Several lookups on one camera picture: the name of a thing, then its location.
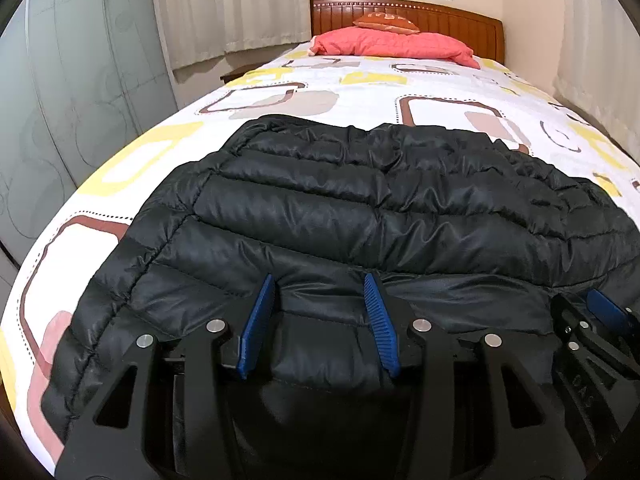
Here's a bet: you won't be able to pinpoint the wooden nightstand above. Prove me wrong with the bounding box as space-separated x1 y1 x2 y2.
220 62 266 85

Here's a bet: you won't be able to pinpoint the orange cushion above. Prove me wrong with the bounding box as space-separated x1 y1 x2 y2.
352 12 418 36

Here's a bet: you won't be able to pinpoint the cream window curtain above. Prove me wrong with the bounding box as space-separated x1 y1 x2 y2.
150 0 312 71

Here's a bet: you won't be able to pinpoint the frosted glass wardrobe doors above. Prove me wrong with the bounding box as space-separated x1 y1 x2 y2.
0 0 178 271

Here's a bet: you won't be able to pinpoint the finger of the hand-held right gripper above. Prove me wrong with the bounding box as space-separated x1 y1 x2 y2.
586 287 640 334
551 294 609 361

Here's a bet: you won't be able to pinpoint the pink quilt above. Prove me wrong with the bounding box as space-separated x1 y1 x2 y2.
308 27 480 68

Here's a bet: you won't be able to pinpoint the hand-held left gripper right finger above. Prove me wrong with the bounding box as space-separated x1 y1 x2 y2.
364 273 586 480

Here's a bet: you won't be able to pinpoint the bed with patterned sheet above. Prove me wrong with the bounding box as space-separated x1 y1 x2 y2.
0 42 640 476

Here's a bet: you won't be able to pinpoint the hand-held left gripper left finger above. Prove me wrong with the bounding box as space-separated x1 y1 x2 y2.
55 275 276 480

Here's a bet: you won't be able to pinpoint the black puffer jacket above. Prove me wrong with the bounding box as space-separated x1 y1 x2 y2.
40 115 640 480

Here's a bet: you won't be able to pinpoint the wooden bed headboard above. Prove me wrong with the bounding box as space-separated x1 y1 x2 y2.
311 0 503 63

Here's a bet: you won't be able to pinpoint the white sheer curtain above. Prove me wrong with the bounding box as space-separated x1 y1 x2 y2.
552 0 640 131

